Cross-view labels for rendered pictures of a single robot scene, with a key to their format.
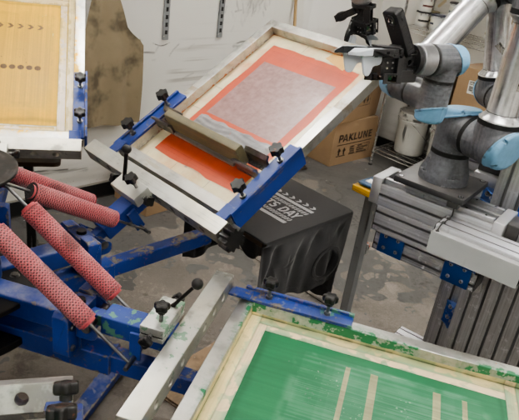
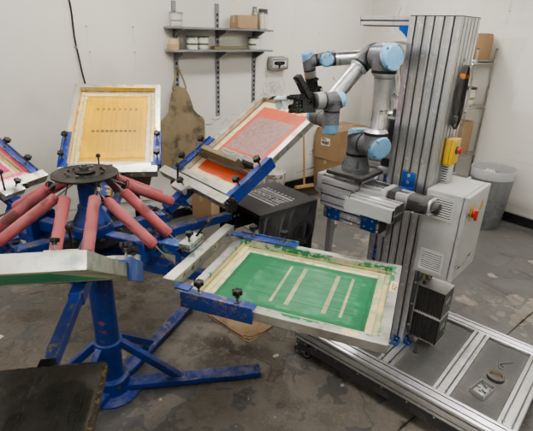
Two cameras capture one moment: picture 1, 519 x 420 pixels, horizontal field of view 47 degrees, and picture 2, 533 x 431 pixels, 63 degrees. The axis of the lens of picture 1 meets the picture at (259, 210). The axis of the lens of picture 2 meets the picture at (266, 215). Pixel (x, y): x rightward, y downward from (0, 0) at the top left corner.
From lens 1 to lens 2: 0.68 m
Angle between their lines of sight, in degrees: 7
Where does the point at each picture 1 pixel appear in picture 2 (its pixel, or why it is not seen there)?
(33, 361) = (141, 304)
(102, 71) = (180, 137)
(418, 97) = (322, 121)
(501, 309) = (400, 246)
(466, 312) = (382, 250)
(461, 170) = (363, 163)
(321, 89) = (287, 127)
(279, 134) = (263, 153)
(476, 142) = (364, 144)
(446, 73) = (333, 106)
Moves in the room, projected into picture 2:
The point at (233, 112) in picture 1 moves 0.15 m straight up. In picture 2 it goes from (239, 144) to (239, 119)
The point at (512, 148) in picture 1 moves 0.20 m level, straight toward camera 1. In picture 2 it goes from (382, 146) to (370, 155)
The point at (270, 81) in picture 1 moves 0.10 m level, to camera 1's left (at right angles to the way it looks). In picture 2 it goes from (260, 126) to (245, 125)
